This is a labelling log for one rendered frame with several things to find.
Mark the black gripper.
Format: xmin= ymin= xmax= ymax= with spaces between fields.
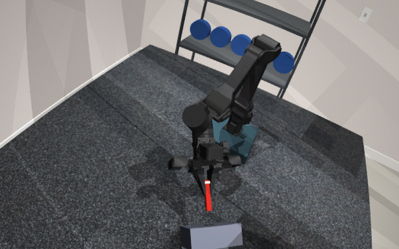
xmin=168 ymin=134 xmax=242 ymax=195

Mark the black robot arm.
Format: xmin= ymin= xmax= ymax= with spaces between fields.
xmin=182 ymin=34 xmax=282 ymax=161

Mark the dark grey sloped panel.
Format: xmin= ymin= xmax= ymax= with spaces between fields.
xmin=180 ymin=222 xmax=243 ymax=249

